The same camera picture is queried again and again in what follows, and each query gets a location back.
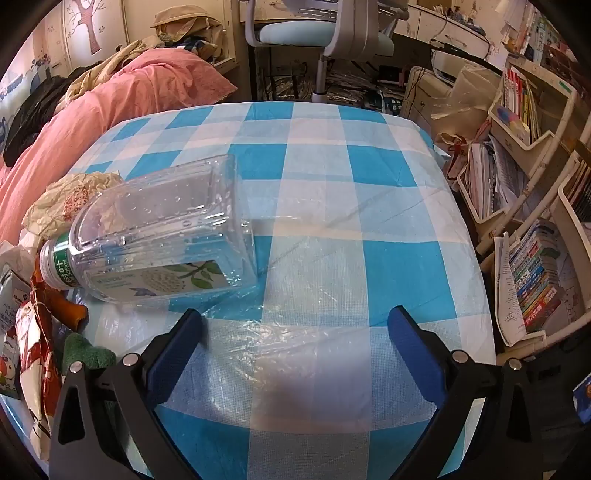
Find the black jacket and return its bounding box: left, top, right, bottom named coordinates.
left=2, top=76, right=81, bottom=167

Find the white printer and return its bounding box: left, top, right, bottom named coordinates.
left=431, top=46, right=504, bottom=86

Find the pile of papers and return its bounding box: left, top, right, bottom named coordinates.
left=462, top=138, right=518, bottom=217

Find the printed paper sheet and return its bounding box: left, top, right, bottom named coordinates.
left=494, top=233, right=527, bottom=347

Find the row of upright books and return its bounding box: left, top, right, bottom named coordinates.
left=501, top=67, right=541, bottom=141

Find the stack of colourful books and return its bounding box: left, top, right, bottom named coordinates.
left=508, top=222, right=566, bottom=333

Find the cream cloth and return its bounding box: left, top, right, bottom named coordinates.
left=67, top=39, right=160, bottom=109

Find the white drawer cabinet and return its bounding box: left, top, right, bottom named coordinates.
left=399, top=67, right=453, bottom=121

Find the orange peel scrap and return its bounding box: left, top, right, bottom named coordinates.
left=30, top=256, right=88, bottom=333

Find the red white snack wrapper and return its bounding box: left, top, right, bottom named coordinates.
left=16, top=277, right=65, bottom=462

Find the blue printed box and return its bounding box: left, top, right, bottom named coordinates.
left=573, top=369, right=591, bottom=414

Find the clear plastic bottle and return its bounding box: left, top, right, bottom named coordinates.
left=39, top=154, right=259, bottom=304

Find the translucent plastic bag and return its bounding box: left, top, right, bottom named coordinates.
left=431, top=62, right=504, bottom=144

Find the grey blue office chair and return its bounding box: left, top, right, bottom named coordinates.
left=245, top=0, right=409, bottom=104

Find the white shelf rack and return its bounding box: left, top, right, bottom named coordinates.
left=457, top=55, right=591, bottom=352

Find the red-print paper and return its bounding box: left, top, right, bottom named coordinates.
left=22, top=171, right=124, bottom=241

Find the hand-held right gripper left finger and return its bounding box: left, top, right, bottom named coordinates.
left=48, top=308, right=204, bottom=480

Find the tan jacket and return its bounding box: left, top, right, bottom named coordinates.
left=150, top=7, right=222, bottom=47

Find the green plush toy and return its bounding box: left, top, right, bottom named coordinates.
left=63, top=333, right=117, bottom=370

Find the pink blanket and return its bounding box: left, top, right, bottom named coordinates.
left=0, top=48, right=238, bottom=250

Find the blue checkered tablecloth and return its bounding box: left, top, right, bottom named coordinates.
left=0, top=102, right=497, bottom=480

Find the printed curtain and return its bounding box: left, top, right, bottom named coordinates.
left=0, top=46, right=54, bottom=158

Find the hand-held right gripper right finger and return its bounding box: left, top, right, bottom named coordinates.
left=387, top=305, right=546, bottom=480

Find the white desk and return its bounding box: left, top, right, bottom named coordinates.
left=392, top=0, right=513, bottom=61

